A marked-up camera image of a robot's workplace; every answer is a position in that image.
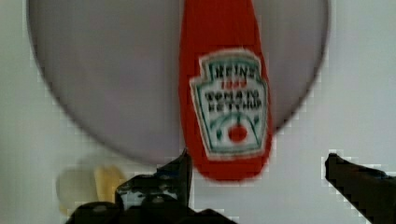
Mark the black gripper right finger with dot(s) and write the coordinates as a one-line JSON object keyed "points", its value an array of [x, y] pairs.
{"points": [[372, 192]]}

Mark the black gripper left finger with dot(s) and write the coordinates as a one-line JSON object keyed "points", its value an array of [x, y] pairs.
{"points": [[160, 198]]}

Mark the red plush ketchup bottle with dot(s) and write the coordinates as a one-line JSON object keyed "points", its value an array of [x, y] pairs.
{"points": [[223, 88]]}

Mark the grey oval plate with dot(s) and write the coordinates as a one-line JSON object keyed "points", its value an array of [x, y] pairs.
{"points": [[112, 65]]}

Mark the yellow plush banana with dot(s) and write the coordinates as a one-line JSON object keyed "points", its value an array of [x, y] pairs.
{"points": [[77, 186]]}

